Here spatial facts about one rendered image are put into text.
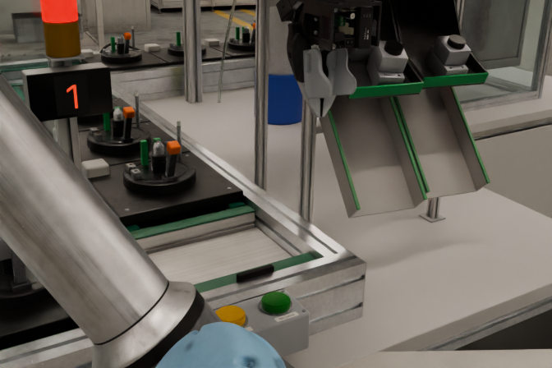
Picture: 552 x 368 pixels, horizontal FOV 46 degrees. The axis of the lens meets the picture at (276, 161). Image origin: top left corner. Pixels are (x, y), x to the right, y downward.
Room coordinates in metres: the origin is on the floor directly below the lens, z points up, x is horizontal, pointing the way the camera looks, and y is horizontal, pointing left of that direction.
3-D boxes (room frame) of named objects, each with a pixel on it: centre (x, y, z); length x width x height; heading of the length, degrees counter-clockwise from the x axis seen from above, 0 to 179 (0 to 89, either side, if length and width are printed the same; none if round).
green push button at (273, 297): (0.76, 0.00, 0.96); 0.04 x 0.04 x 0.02
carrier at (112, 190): (1.17, 0.23, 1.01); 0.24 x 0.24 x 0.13; 31
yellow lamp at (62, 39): (0.96, 0.32, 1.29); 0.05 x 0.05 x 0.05
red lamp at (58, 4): (0.96, 0.32, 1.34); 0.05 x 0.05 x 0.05
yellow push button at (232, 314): (0.73, 0.06, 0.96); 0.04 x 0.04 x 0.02
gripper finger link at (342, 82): (0.80, -0.08, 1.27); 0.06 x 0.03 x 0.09; 31
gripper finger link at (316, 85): (0.78, -0.05, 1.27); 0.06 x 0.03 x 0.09; 31
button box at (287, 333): (0.73, 0.06, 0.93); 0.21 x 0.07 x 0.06; 121
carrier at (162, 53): (2.37, 0.33, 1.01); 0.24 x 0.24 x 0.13; 31
